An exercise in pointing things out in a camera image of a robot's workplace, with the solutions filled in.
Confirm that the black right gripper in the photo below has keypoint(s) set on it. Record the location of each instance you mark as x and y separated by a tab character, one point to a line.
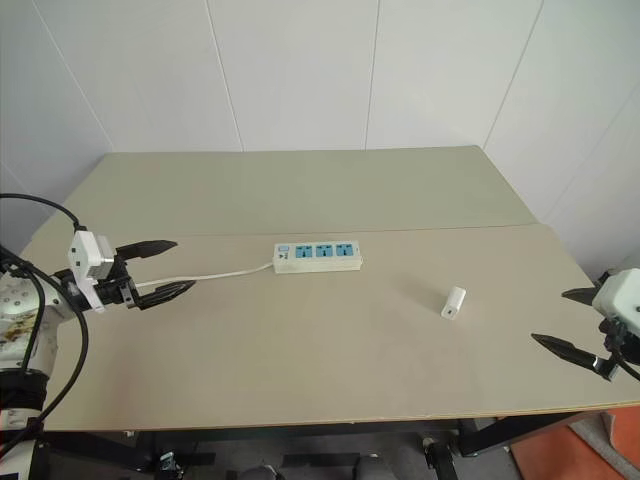
619	345

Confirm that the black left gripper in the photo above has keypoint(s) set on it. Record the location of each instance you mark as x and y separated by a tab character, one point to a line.
114	289

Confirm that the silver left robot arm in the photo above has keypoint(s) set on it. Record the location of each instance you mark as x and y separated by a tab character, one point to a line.
22	320

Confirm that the white plug adapter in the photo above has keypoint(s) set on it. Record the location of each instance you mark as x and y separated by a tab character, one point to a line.
453	301

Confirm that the white power strip blue sockets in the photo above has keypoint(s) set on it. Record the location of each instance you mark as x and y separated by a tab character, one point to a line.
317	257

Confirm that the orange floor mat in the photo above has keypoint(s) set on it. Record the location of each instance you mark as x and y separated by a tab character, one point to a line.
582	445

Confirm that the dark rounded shape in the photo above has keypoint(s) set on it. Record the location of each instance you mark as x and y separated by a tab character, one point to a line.
257	472

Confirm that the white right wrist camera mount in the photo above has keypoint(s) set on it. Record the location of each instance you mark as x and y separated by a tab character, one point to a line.
620	294

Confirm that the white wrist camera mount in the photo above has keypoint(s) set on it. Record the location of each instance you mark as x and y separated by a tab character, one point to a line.
82	260
620	294

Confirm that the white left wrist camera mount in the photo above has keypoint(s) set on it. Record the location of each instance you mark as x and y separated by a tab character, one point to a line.
82	260

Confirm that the black table frame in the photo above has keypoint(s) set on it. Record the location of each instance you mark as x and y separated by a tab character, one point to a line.
320	440

